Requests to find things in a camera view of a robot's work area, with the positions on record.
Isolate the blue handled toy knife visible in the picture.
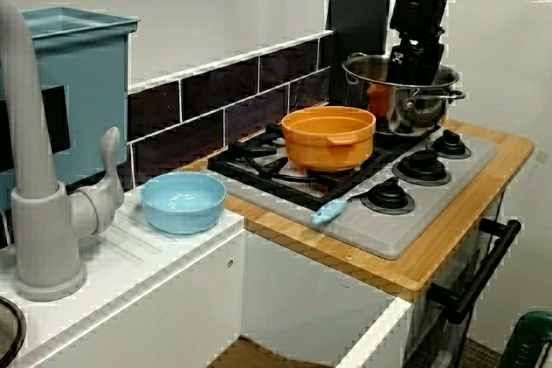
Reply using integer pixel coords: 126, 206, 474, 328
310, 189, 379, 226

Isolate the dark tile backsplash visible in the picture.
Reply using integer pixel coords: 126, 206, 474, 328
0, 30, 336, 248

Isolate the green plastic object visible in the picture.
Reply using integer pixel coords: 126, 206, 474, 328
502, 310, 552, 368

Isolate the grey stove top panel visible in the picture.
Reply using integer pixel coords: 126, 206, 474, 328
215, 128, 499, 261

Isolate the white sink cabinet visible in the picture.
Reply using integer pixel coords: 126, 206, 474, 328
0, 186, 415, 368

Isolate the orange plastic pot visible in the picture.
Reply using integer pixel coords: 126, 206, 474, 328
280, 105, 377, 172

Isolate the dark upright post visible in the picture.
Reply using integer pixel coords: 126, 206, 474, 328
325, 0, 396, 106

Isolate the black cable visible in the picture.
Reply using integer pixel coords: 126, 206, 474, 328
452, 318, 474, 368

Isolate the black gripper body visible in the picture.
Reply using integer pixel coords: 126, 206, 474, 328
386, 38, 445, 84

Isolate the black stove grate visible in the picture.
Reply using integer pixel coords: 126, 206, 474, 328
206, 120, 441, 213

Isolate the dark glass lid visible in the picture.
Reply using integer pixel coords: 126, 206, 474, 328
0, 296, 28, 368

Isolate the wooden counter board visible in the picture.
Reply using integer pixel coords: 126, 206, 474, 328
179, 117, 536, 303

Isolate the light blue bowl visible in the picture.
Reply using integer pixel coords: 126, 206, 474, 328
140, 171, 228, 235

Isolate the black oven door handle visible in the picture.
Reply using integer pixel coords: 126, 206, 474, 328
426, 218, 522, 325

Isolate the black stove knob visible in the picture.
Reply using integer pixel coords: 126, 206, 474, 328
361, 177, 417, 215
426, 129, 472, 160
392, 148, 453, 187

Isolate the teal plastic box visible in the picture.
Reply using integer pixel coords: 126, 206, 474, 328
0, 6, 141, 214

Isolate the stainless steel pot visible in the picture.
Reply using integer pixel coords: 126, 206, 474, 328
342, 52, 467, 139

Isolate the grey toy faucet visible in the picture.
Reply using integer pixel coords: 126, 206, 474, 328
0, 0, 126, 303

